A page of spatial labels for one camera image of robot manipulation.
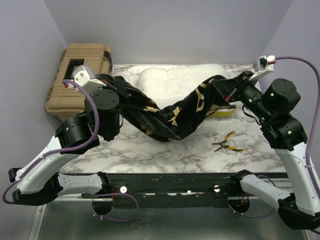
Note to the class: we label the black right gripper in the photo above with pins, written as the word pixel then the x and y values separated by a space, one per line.
pixel 229 88

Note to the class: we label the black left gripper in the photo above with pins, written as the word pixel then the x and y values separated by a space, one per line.
pixel 116 86

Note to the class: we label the black yellow flower pillowcase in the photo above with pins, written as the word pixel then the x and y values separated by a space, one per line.
pixel 176 121

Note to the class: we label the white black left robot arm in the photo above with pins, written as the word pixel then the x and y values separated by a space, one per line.
pixel 40 182

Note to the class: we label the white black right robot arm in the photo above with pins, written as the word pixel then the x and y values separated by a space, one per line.
pixel 300 209

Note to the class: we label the white pillow yellow edge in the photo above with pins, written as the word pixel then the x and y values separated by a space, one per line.
pixel 168 86

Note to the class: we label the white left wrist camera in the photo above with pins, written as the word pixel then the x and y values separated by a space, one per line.
pixel 85 77

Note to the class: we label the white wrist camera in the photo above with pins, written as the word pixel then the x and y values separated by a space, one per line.
pixel 265 65
pixel 85 77

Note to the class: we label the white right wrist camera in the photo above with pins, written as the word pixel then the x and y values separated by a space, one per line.
pixel 265 65

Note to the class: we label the black mounting rail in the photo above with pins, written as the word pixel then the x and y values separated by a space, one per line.
pixel 174 190

